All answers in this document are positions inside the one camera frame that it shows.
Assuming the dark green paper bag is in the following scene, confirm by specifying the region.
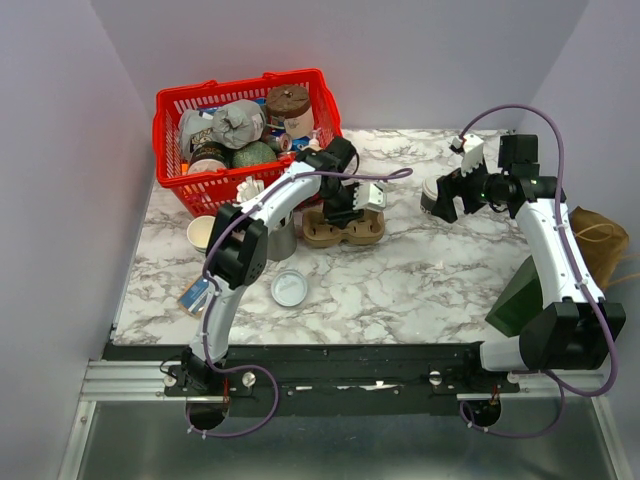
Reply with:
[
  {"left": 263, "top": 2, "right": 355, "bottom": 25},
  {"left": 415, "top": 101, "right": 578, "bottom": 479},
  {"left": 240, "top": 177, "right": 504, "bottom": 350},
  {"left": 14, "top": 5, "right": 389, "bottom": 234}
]
[{"left": 485, "top": 256, "right": 543, "bottom": 337}]

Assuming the small metal can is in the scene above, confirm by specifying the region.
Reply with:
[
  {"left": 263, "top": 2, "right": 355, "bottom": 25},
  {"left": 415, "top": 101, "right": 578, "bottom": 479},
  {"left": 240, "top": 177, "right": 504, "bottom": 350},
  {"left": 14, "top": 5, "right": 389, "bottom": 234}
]
[{"left": 276, "top": 132, "right": 293, "bottom": 153}]

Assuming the purple cable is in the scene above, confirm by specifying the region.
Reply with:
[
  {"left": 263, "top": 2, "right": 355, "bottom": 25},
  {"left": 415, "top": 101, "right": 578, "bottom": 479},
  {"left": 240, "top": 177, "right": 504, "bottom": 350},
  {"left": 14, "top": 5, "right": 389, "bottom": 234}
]
[
  {"left": 457, "top": 103, "right": 619, "bottom": 440},
  {"left": 187, "top": 167, "right": 414, "bottom": 439}
]

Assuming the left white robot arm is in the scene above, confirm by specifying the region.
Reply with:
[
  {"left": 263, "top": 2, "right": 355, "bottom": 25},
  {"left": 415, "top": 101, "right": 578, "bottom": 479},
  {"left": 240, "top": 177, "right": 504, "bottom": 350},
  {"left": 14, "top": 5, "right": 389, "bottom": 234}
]
[{"left": 181, "top": 136, "right": 363, "bottom": 395}]

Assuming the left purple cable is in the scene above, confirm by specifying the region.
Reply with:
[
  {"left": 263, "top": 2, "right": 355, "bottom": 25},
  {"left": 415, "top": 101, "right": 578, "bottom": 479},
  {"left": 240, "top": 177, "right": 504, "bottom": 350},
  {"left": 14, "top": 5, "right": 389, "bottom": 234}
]
[{"left": 187, "top": 167, "right": 414, "bottom": 439}]

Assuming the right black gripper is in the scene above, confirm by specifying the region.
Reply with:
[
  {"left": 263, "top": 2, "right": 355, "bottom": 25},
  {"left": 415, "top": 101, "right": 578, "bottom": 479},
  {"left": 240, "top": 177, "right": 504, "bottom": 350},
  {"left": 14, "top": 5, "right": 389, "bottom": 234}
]
[{"left": 430, "top": 153, "right": 508, "bottom": 223}]

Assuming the stack of paper cups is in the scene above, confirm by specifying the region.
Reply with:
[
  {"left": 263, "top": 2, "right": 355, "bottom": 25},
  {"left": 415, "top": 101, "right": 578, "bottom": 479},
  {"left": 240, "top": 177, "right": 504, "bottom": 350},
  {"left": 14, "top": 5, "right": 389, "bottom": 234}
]
[{"left": 186, "top": 215, "right": 216, "bottom": 253}]

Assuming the white plastic cup lid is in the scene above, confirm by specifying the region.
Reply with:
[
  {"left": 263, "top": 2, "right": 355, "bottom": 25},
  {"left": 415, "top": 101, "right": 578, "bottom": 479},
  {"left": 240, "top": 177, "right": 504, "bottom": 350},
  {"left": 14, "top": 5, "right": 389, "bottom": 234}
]
[{"left": 422, "top": 176, "right": 438, "bottom": 202}]

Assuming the orange sponge blue label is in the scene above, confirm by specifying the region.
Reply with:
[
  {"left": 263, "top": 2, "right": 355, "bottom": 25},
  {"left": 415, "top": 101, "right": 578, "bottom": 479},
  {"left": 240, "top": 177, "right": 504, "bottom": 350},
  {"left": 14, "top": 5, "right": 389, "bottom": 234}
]
[{"left": 178, "top": 276, "right": 208, "bottom": 318}]

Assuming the white pump bottle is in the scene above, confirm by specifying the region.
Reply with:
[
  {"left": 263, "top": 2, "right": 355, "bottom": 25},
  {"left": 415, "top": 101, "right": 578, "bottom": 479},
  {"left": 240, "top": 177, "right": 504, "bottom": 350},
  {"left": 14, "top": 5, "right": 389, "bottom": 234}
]
[{"left": 298, "top": 129, "right": 322, "bottom": 151}]

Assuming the red plastic shopping basket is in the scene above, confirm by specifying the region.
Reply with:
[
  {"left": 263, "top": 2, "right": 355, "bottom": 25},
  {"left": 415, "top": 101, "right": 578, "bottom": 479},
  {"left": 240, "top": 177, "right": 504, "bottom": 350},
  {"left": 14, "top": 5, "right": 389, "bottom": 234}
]
[{"left": 152, "top": 68, "right": 342, "bottom": 217}]

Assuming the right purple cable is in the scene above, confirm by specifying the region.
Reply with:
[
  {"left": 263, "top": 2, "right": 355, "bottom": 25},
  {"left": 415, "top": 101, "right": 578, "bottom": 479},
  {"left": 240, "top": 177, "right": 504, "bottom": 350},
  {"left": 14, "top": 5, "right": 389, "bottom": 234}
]
[{"left": 457, "top": 103, "right": 619, "bottom": 440}]

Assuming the grey wrapped package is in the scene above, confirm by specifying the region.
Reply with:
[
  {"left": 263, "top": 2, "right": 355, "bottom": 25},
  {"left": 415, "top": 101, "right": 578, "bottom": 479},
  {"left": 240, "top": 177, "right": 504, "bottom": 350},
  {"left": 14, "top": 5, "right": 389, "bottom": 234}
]
[{"left": 211, "top": 99, "right": 266, "bottom": 150}]

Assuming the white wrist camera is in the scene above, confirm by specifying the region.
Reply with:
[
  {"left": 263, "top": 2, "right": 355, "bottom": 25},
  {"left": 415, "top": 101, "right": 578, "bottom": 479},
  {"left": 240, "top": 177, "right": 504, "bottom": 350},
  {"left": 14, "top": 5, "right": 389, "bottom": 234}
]
[
  {"left": 450, "top": 134, "right": 484, "bottom": 176},
  {"left": 353, "top": 182, "right": 387, "bottom": 212}
]

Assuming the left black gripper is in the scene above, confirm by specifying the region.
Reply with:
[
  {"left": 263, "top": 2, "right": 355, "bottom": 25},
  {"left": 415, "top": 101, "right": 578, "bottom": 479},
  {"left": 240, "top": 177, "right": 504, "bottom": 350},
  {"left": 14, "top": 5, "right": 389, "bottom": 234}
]
[{"left": 318, "top": 182, "right": 365, "bottom": 231}]

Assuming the brown paper bag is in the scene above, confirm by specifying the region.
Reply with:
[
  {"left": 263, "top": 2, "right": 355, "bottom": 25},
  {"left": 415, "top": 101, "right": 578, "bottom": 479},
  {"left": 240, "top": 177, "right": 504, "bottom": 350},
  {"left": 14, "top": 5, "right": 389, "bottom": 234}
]
[{"left": 569, "top": 207, "right": 639, "bottom": 291}]

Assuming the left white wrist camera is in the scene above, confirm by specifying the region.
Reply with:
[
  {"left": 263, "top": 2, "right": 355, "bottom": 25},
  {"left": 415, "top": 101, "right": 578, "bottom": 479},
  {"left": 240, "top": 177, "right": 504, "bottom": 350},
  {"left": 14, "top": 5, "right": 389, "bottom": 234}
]
[{"left": 353, "top": 182, "right": 387, "bottom": 212}]

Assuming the brown lid cream tub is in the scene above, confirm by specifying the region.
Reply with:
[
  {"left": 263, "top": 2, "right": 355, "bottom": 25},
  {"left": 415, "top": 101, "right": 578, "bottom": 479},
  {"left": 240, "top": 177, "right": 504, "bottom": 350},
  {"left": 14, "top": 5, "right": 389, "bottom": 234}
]
[{"left": 265, "top": 84, "right": 315, "bottom": 139}]

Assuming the brown pulp cup carrier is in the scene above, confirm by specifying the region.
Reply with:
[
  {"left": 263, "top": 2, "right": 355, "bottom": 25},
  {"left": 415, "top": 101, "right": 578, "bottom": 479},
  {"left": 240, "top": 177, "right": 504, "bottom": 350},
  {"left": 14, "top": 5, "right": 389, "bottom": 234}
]
[{"left": 302, "top": 209, "right": 385, "bottom": 248}]

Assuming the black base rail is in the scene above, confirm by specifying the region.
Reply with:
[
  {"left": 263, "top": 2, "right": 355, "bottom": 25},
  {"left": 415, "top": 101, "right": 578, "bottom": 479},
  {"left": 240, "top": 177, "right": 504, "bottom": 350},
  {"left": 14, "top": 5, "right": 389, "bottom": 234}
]
[{"left": 103, "top": 343, "right": 519, "bottom": 418}]

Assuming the black paper coffee cup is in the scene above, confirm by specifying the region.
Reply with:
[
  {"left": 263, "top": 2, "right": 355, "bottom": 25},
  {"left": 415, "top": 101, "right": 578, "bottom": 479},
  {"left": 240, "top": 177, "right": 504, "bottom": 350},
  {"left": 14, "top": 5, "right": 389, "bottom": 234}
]
[{"left": 420, "top": 176, "right": 439, "bottom": 218}]

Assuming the green glitter ball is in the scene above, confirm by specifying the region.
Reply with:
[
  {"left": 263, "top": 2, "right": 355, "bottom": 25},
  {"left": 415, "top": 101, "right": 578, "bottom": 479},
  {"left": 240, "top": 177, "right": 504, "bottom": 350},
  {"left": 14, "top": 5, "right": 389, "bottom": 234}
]
[{"left": 231, "top": 141, "right": 277, "bottom": 169}]

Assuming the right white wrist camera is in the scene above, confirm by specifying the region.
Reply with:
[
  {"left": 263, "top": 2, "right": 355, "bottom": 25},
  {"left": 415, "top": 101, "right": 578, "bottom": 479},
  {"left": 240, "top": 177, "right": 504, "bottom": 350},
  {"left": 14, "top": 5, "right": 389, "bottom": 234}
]
[{"left": 450, "top": 134, "right": 484, "bottom": 176}]

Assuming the patterned grey pouch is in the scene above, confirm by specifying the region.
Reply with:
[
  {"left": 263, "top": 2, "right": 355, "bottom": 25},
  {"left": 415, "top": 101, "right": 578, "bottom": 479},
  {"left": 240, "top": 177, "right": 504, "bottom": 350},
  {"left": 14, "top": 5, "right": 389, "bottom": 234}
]
[{"left": 179, "top": 109, "right": 228, "bottom": 174}]

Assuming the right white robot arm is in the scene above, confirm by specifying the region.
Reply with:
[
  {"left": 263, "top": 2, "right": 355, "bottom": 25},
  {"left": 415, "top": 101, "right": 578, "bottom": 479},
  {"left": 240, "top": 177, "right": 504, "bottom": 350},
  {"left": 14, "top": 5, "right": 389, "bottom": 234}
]
[{"left": 430, "top": 134, "right": 626, "bottom": 392}]

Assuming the metal straw holder cup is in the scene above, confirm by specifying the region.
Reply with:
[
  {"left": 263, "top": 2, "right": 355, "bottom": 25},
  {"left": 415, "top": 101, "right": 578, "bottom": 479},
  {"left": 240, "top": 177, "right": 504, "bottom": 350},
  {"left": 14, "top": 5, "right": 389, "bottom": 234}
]
[{"left": 267, "top": 213, "right": 297, "bottom": 262}]

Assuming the stack of white lids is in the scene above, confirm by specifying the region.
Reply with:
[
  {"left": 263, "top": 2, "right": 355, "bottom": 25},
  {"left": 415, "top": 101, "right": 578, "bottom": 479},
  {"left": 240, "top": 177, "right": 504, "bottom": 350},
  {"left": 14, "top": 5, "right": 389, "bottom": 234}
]
[{"left": 271, "top": 270, "right": 308, "bottom": 307}]

